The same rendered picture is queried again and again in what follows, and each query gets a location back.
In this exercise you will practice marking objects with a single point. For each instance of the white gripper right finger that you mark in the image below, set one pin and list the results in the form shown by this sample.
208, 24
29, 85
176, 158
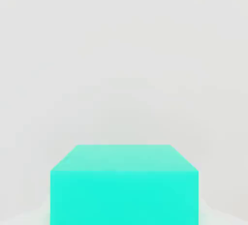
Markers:
211, 218

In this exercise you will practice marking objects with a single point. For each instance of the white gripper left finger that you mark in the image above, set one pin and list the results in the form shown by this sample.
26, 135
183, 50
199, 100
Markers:
36, 218

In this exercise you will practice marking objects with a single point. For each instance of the small cyan cube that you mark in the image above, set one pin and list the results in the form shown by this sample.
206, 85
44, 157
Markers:
124, 194

